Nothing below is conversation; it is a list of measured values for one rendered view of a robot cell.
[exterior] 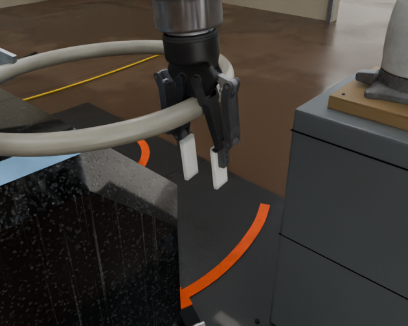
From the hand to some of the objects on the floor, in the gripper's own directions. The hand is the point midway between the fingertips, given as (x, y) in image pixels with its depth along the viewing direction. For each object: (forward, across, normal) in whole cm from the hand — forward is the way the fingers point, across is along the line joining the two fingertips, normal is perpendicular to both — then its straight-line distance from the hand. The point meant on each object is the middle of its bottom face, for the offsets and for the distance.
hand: (203, 163), depth 67 cm
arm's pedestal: (+92, -8, -61) cm, 110 cm away
